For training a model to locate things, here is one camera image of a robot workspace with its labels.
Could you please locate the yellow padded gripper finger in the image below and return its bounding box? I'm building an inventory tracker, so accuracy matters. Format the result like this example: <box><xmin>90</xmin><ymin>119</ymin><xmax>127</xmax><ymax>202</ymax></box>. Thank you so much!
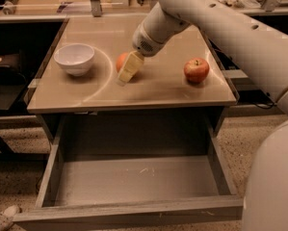
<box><xmin>117</xmin><ymin>51</ymin><xmax>144</xmax><ymax>86</ymax></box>

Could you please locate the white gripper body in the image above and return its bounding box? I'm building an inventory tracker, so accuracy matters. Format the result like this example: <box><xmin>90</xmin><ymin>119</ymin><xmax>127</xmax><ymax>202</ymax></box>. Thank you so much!
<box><xmin>133</xmin><ymin>3</ymin><xmax>189</xmax><ymax>57</ymax></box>

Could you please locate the orange fruit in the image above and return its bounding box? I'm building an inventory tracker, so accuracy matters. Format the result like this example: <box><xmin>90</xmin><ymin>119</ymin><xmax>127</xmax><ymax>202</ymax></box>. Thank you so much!
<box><xmin>116</xmin><ymin>52</ymin><xmax>129</xmax><ymax>71</ymax></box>

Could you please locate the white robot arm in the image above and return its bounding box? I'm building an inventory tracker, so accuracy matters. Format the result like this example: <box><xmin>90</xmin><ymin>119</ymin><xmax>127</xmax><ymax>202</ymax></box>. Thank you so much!
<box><xmin>118</xmin><ymin>0</ymin><xmax>288</xmax><ymax>231</ymax></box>

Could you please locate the grey cabinet with beige top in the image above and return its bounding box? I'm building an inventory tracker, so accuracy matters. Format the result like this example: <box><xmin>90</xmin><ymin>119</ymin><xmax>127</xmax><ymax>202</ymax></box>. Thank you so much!
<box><xmin>26</xmin><ymin>14</ymin><xmax>240</xmax><ymax>142</ymax></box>

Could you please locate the grey open top drawer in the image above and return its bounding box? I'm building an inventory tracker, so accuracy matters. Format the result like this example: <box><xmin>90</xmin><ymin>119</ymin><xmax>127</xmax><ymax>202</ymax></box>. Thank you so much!
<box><xmin>14</xmin><ymin>115</ymin><xmax>243</xmax><ymax>231</ymax></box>

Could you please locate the red apple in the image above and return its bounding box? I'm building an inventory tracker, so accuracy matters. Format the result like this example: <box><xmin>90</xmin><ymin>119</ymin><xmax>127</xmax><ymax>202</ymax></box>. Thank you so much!
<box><xmin>184</xmin><ymin>58</ymin><xmax>210</xmax><ymax>84</ymax></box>

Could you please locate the white ceramic bowl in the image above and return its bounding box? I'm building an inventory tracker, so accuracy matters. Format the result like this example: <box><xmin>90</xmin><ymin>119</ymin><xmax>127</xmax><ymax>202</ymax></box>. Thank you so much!
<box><xmin>54</xmin><ymin>43</ymin><xmax>95</xmax><ymax>76</ymax></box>

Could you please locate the white shoe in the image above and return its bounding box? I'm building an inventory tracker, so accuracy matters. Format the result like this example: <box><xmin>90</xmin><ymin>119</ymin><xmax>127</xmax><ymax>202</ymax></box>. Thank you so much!
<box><xmin>0</xmin><ymin>205</ymin><xmax>21</xmax><ymax>231</ymax></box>

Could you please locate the metal frame post left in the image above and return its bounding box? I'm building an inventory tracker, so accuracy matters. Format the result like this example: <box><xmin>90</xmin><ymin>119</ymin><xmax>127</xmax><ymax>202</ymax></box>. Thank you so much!
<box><xmin>90</xmin><ymin>0</ymin><xmax>102</xmax><ymax>17</ymax></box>

